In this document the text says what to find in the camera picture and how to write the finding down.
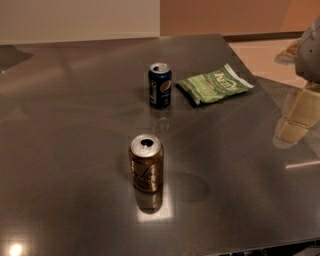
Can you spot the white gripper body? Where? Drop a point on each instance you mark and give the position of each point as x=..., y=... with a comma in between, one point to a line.
x=310, y=55

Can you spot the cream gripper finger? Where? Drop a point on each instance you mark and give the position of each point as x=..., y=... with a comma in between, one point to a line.
x=301, y=111

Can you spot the blue pepsi can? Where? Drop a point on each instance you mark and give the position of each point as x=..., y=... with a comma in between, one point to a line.
x=160, y=81

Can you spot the orange soda can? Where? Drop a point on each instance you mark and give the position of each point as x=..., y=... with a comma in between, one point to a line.
x=146, y=156

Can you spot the green chip bag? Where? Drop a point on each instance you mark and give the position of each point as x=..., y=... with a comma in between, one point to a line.
x=214, y=86

